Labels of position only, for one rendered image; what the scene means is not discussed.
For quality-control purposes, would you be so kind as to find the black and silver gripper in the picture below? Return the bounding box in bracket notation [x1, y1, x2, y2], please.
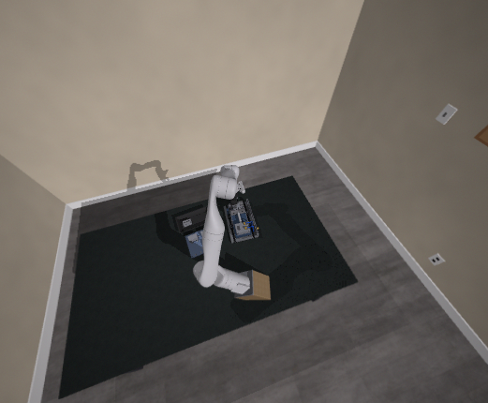
[229, 181, 245, 209]

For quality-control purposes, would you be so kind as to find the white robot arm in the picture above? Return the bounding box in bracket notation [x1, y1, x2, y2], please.
[193, 165, 250, 294]

